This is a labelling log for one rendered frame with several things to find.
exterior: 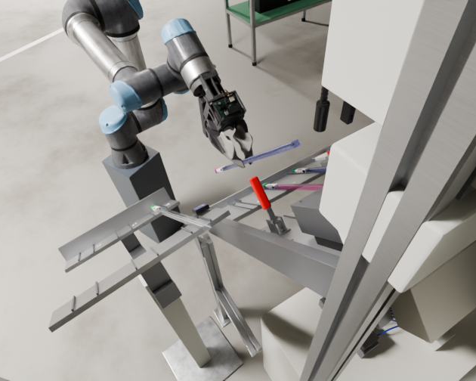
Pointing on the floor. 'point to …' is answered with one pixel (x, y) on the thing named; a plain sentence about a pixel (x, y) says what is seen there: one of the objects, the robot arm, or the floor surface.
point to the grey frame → (404, 181)
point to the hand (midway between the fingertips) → (244, 162)
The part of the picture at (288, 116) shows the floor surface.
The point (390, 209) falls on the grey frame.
